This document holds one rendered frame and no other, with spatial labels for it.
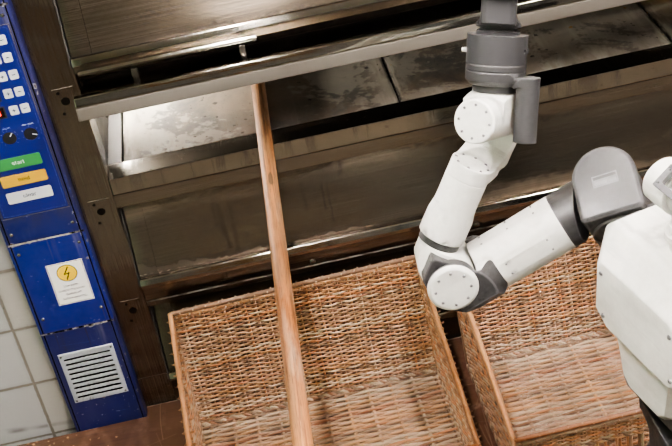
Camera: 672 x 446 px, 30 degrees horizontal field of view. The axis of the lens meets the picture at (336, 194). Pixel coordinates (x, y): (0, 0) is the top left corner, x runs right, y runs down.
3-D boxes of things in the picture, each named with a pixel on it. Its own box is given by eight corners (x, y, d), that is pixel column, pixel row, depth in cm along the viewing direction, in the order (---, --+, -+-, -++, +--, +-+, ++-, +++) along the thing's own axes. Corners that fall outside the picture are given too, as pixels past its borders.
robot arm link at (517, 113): (482, 56, 188) (478, 131, 190) (449, 62, 179) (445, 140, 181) (553, 63, 182) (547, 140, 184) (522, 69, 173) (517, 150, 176)
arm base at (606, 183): (577, 214, 201) (637, 173, 199) (620, 275, 194) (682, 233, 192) (549, 177, 189) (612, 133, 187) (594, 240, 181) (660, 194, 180)
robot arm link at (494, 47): (533, -22, 185) (528, 59, 187) (467, -25, 186) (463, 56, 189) (533, -18, 172) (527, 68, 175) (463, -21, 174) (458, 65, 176)
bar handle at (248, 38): (85, 101, 229) (85, 99, 230) (262, 63, 230) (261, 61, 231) (76, 71, 226) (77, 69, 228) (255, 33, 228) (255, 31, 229)
